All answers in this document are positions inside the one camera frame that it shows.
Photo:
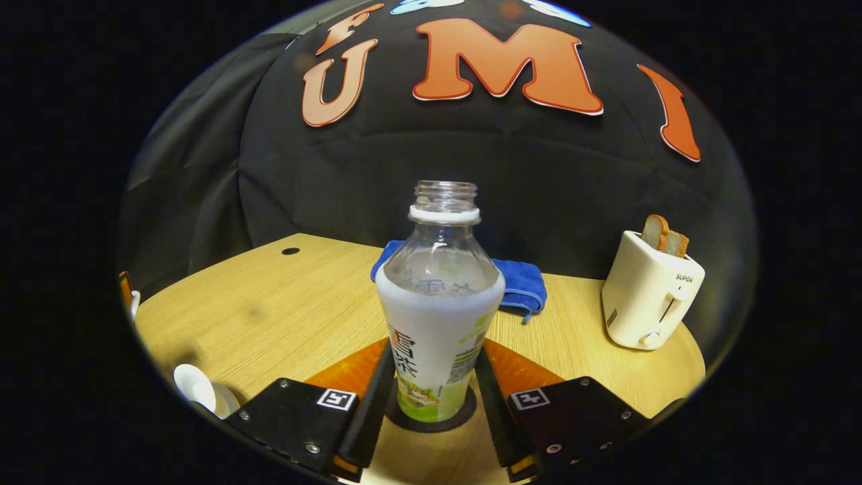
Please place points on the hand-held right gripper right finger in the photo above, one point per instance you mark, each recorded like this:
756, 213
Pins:
495, 417

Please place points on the toast bread slice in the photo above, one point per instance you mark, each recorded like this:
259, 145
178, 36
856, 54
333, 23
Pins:
653, 232
677, 244

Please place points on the clear water bottle white label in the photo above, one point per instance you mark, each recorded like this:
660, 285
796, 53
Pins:
438, 316

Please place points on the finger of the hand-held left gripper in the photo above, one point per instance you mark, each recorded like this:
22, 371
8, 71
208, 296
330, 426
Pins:
124, 288

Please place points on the white teacup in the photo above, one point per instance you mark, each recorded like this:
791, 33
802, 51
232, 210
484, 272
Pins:
194, 387

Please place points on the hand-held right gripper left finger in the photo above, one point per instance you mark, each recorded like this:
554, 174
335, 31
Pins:
370, 417

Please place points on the black backdrop cloth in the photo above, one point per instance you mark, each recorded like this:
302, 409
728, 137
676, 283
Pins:
337, 182

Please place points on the white toaster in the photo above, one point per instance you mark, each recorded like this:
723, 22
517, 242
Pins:
643, 303

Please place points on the dark round coaster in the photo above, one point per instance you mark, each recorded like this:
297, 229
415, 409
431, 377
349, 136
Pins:
431, 427

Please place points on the blue towel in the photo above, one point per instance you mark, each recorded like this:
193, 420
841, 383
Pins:
522, 286

